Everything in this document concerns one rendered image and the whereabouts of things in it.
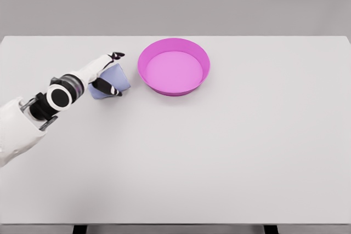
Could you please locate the pink plate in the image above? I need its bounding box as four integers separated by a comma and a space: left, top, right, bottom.
137, 37, 211, 98

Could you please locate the pale blue cup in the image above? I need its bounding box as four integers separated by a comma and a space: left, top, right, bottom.
87, 62, 132, 101

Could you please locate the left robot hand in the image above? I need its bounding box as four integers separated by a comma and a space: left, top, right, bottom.
88, 51, 126, 97

